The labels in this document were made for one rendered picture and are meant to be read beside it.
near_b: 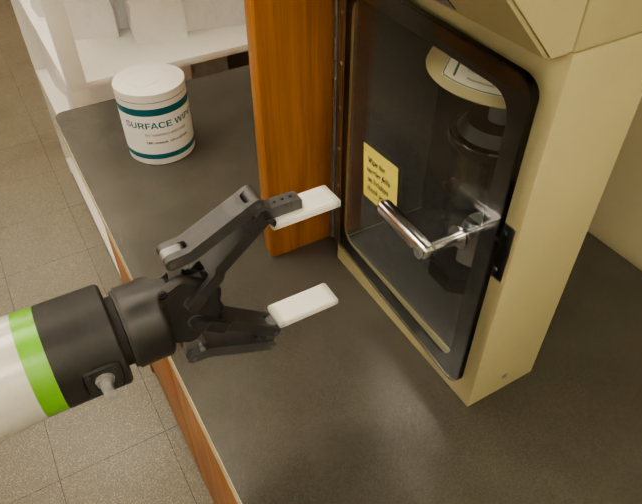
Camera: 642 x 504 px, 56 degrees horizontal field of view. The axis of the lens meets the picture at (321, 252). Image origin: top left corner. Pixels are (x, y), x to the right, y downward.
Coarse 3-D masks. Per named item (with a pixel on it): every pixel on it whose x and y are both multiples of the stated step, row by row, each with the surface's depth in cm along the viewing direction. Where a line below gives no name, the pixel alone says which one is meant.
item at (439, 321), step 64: (384, 0) 59; (384, 64) 63; (448, 64) 54; (512, 64) 47; (384, 128) 68; (448, 128) 57; (512, 128) 49; (448, 192) 60; (512, 192) 53; (384, 256) 78; (448, 256) 64; (448, 320) 69
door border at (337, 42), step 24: (336, 0) 67; (336, 48) 71; (528, 72) 47; (336, 96) 76; (336, 120) 78; (336, 144) 80; (336, 168) 83; (336, 192) 85; (336, 216) 88; (336, 240) 91
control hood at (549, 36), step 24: (456, 0) 46; (480, 0) 42; (504, 0) 38; (528, 0) 38; (552, 0) 40; (576, 0) 41; (480, 24) 47; (504, 24) 43; (528, 24) 40; (552, 24) 41; (576, 24) 42; (528, 48) 44; (552, 48) 42
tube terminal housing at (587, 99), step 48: (432, 0) 55; (624, 0) 43; (576, 48) 44; (624, 48) 47; (576, 96) 47; (624, 96) 51; (528, 144) 51; (576, 144) 52; (528, 192) 53; (576, 192) 57; (528, 240) 58; (576, 240) 63; (528, 288) 64; (480, 336) 68; (528, 336) 72; (480, 384) 74
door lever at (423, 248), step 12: (384, 204) 64; (384, 216) 64; (396, 216) 62; (396, 228) 62; (408, 228) 61; (456, 228) 61; (408, 240) 60; (420, 240) 59; (444, 240) 60; (456, 240) 60; (420, 252) 59; (432, 252) 59
